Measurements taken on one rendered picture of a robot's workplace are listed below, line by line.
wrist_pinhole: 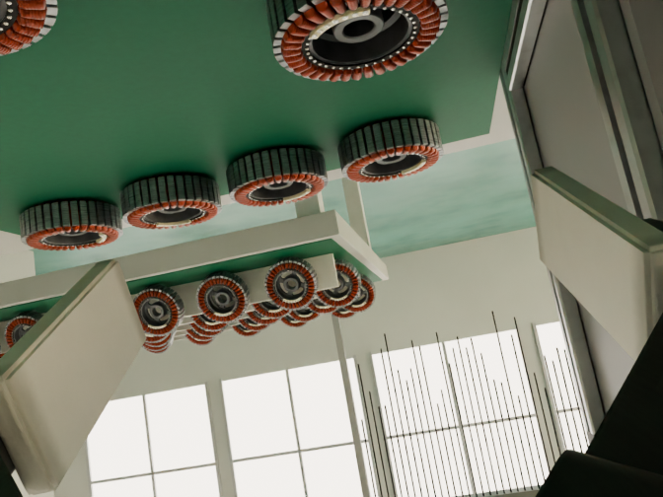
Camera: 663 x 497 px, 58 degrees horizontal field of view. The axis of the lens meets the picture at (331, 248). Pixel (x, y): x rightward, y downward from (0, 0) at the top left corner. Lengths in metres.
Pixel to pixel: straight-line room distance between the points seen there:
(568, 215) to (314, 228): 1.01
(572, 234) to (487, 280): 6.28
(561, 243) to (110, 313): 0.13
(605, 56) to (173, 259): 1.04
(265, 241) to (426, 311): 5.30
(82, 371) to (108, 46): 0.31
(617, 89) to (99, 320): 0.23
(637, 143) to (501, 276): 6.18
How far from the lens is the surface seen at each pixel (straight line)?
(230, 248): 1.20
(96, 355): 0.17
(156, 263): 1.26
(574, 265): 0.17
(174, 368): 7.13
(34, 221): 0.74
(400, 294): 6.44
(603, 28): 0.31
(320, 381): 6.57
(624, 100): 0.29
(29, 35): 0.37
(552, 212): 0.18
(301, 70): 0.42
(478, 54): 0.54
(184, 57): 0.46
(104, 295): 0.18
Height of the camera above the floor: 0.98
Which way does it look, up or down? 10 degrees down
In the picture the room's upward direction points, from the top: 170 degrees clockwise
